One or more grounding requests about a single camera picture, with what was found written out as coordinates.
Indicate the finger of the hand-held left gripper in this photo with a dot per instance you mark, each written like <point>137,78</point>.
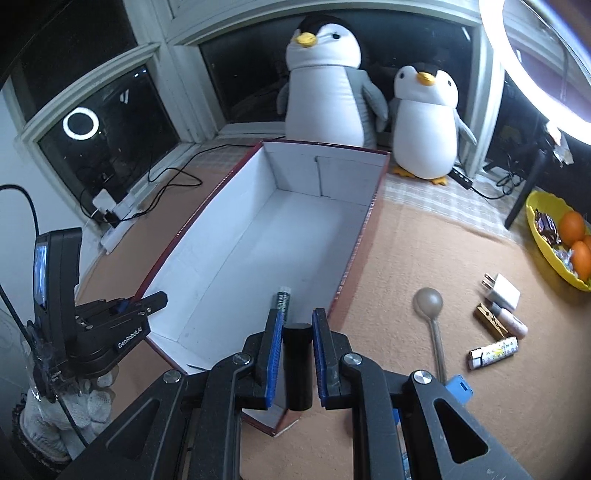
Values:
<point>154,302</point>
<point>124,304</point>

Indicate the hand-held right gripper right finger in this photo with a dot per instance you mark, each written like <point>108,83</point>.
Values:
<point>321,355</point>

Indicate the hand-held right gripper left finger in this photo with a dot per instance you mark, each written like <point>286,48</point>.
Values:
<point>273,350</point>

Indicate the black rectangular bar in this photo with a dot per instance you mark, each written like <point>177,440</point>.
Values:
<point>298,369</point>

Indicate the green white tube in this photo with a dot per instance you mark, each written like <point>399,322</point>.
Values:
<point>283,302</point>

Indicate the white box with red rim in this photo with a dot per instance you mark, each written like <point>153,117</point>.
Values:
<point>258,240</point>

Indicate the grey spoon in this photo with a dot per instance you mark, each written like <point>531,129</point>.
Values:
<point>428,301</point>

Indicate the blue plastic card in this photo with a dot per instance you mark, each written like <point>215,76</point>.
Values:
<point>459,387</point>

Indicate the wooden clothespin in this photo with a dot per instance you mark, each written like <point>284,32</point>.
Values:
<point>487,317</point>

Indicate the patterned white lighter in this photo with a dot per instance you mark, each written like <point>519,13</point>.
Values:
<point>496,350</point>

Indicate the white pink lip balm tube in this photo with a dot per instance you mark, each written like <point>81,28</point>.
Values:
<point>512,323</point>

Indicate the white charger plug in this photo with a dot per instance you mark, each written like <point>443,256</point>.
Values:
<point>505,293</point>

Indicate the person's left forearm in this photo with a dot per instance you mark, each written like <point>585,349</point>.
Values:
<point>27,459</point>

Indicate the person's left hand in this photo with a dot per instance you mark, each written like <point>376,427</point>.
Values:
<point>46,424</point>

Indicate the white power strip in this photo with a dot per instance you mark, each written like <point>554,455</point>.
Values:
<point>115,230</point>

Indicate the black power plug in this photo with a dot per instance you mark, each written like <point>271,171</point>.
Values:
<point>112,217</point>

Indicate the white power adapter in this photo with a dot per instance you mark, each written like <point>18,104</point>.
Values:
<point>102,199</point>

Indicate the black inline controller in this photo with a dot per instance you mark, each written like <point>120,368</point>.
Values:
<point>461,177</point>

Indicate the small penguin plush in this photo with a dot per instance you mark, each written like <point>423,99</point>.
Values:
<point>425,134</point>

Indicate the yellow bowl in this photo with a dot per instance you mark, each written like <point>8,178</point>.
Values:
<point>545,244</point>

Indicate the brown wrapped candy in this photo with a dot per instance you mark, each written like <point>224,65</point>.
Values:
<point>547,228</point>

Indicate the large penguin plush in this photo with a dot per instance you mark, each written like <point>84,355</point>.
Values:
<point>323,92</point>

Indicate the black light stand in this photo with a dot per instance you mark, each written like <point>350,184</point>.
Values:
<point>526,189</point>

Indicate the orange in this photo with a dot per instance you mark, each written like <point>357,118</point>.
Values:
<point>581,261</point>
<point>572,226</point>

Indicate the white window frame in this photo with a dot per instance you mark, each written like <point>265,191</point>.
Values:
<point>184,92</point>

